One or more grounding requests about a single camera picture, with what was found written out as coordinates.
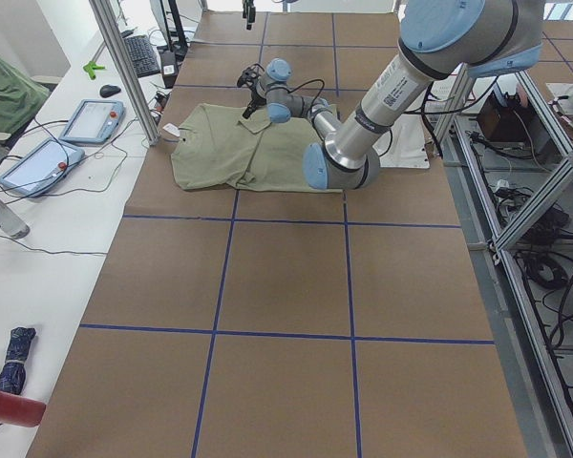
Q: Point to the black computer mouse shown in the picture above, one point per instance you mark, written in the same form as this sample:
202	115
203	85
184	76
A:
108	90

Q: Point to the green cloth chair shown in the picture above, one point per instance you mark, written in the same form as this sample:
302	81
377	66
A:
20	98

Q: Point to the blue teach pendant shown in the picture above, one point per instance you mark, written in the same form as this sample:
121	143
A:
93	122
40	169

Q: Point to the aluminium frame post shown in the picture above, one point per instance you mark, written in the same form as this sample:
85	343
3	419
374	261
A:
107	23

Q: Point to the white shirt hang tag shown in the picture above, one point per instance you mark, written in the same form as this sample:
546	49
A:
171	129

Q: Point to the green plastic clamp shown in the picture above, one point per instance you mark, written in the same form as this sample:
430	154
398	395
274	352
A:
91	68

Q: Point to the black keyboard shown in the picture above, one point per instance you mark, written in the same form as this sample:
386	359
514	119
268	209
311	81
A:
142	54

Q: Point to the red water bottle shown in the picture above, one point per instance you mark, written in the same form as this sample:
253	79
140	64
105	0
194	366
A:
20	411

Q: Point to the olive green long-sleeve shirt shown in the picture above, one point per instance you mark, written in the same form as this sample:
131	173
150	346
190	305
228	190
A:
218	146

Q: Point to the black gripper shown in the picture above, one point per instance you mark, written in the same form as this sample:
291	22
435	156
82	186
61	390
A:
248	14
256	98

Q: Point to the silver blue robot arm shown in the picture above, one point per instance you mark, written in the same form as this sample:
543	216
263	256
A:
490	37

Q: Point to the black box white label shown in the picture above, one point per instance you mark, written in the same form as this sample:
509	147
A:
169	68

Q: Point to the clear grey water bottle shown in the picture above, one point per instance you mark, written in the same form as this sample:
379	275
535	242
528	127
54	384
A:
11	224

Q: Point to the folded navy umbrella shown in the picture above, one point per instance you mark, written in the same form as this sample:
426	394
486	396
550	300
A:
13	373

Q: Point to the far blue teach pendant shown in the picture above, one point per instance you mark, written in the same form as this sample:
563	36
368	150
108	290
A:
93	122

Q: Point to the near blue teach pendant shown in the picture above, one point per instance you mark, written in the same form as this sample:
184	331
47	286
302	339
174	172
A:
40	169

